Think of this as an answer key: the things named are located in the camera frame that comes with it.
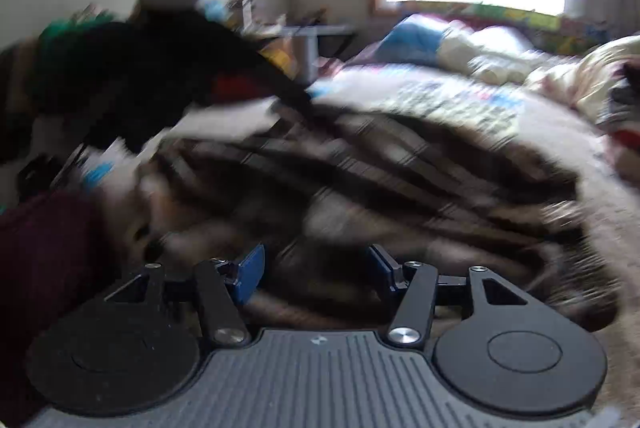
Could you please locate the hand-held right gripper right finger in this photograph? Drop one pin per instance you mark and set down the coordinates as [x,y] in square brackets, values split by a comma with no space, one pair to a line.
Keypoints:
[382,270]

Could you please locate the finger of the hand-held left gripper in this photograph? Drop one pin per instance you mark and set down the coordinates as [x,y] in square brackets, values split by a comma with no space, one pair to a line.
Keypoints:
[285,90]

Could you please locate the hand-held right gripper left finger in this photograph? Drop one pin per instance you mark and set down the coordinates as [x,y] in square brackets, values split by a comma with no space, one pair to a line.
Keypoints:
[250,273]

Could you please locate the brown striped garment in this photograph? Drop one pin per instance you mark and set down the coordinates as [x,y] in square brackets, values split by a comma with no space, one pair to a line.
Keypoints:
[375,178]

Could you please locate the stack of folded clothes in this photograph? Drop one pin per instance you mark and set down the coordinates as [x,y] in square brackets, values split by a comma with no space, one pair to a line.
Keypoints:
[627,108]

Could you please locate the yellow folded garment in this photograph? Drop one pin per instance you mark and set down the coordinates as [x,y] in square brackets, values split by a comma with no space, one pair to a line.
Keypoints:
[280,56]

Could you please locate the red folded garment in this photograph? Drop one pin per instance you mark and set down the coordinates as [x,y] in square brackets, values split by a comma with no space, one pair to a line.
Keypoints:
[235,89]

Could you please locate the side table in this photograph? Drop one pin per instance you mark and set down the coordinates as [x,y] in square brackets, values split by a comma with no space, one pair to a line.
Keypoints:
[312,33]

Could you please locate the green cloth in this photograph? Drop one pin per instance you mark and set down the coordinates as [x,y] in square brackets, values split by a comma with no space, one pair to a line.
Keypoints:
[65,28]

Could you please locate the blue plastic bag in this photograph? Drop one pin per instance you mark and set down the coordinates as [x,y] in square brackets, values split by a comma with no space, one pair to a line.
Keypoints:
[96,174]

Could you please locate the blue pillow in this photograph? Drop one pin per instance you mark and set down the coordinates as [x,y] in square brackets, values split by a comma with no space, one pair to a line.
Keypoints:
[415,35]

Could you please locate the white duvet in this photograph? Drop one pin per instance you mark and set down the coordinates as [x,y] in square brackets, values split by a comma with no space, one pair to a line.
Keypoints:
[490,50]

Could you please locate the maroon clothing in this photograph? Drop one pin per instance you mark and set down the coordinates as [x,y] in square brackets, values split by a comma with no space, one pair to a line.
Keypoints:
[40,268]

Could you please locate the colourful printed cloth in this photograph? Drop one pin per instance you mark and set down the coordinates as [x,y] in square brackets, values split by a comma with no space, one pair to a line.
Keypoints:
[525,18]

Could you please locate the cream comforter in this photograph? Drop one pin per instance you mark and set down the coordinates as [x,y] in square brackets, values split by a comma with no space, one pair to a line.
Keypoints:
[590,68]

